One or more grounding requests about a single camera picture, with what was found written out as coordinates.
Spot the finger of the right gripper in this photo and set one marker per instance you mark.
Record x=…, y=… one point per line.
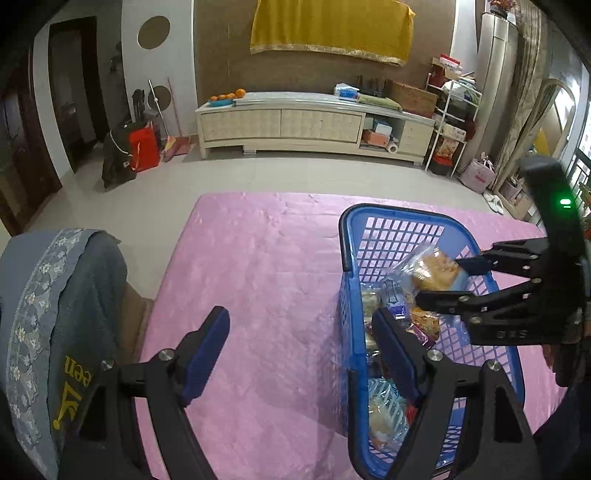
x=461, y=302
x=520, y=261

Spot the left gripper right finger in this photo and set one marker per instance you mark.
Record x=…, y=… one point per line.
x=495, y=441

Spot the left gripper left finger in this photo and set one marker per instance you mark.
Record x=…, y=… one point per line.
x=104, y=441

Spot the blue cake packet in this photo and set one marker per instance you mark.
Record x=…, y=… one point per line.
x=428, y=268

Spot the yellow orange chips bag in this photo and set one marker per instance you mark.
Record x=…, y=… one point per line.
x=428, y=322

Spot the right hand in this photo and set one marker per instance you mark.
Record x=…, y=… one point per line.
x=561, y=359

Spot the blue purple bar packet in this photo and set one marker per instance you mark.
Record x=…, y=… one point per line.
x=392, y=297

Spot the white slippers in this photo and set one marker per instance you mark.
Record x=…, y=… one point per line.
x=494, y=203

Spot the blue plastic basket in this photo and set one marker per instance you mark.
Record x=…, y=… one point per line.
x=374, y=238

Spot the light blue snack bag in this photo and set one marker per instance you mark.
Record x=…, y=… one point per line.
x=371, y=302
x=388, y=420

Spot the pink shopping bag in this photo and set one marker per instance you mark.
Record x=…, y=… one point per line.
x=479, y=174

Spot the red snack packet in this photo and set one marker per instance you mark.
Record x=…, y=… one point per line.
x=411, y=412

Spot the grey blue embroidered cloth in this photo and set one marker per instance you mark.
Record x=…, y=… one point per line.
x=61, y=295

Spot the pink quilted table cover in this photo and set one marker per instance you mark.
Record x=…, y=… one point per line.
x=271, y=407

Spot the white metal shelf rack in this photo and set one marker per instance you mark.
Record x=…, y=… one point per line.
x=456, y=110

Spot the brown cardboard box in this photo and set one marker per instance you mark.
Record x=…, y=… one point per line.
x=411, y=99

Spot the cream TV cabinet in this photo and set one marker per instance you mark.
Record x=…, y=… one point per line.
x=313, y=122

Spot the tissue pack on cabinet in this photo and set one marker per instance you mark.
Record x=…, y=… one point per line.
x=347, y=92

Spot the yellow hanging cloth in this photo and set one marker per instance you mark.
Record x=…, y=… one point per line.
x=380, y=31

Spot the black bag on floor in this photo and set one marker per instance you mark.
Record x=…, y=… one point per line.
x=116, y=168

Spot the plate of oranges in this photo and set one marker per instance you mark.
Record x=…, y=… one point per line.
x=226, y=99

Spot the red bag on floor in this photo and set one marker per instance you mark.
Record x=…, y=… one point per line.
x=143, y=149

